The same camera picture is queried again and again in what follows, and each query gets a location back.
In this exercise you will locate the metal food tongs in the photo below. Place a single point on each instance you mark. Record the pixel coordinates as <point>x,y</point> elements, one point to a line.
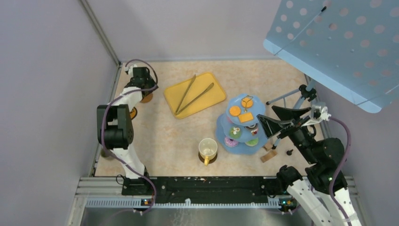
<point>189,96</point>

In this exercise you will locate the black yellow round coaster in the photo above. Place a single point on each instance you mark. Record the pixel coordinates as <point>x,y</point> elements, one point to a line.
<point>133,113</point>

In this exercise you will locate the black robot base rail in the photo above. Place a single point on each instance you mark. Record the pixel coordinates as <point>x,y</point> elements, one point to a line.
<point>205,190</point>

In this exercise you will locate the yellow serving tray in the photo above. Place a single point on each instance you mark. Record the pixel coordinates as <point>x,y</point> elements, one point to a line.
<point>174,93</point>

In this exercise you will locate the light brown round coaster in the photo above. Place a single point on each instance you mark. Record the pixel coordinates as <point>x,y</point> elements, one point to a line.
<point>147,98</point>

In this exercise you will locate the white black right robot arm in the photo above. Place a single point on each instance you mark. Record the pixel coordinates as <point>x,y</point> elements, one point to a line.
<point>324,195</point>

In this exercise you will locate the purple frosted donut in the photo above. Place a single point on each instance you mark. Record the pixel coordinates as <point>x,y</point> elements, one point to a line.
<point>230,142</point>

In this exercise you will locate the yellow cup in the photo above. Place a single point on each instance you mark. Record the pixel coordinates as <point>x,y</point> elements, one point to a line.
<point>208,146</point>

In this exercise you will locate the green frosted donut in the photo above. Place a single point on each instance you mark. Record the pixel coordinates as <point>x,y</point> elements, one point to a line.
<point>252,142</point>

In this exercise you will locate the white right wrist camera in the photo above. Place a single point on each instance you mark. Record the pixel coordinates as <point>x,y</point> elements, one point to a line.
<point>319,113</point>

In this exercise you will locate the square orange biscuit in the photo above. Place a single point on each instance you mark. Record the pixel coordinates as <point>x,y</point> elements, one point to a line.
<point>245,117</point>

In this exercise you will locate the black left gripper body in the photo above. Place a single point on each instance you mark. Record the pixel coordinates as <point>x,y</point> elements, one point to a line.
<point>149,81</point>

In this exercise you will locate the round orange biscuit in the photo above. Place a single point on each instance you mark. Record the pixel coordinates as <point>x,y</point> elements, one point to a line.
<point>247,102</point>
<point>235,111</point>

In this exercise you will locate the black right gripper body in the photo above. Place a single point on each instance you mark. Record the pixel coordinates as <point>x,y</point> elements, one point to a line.
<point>299,135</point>

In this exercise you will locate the blue three-tier cake stand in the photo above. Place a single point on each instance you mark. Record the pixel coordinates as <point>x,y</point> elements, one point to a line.
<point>225,121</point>

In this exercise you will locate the white cable duct strip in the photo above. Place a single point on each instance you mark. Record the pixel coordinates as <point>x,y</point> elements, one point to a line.
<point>138,203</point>

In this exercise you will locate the olive green cup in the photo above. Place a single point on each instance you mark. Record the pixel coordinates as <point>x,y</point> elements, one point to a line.
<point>106,154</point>

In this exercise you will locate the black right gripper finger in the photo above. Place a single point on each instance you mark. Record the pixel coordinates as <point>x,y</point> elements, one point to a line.
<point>288,114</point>
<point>275,128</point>

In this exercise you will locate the dark brown round coaster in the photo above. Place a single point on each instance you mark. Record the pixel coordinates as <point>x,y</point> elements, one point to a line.
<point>206,160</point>

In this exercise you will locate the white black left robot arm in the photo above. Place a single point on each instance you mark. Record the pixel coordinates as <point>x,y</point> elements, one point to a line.
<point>115,132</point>

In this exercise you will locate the blue metal tripod stand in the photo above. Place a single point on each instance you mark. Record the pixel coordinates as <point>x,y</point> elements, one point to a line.
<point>303,93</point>

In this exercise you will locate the blue perforated board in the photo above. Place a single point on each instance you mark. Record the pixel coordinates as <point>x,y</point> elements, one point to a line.
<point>349,46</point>

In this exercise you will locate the small wooden block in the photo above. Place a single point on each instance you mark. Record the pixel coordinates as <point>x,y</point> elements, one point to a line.
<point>268,146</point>

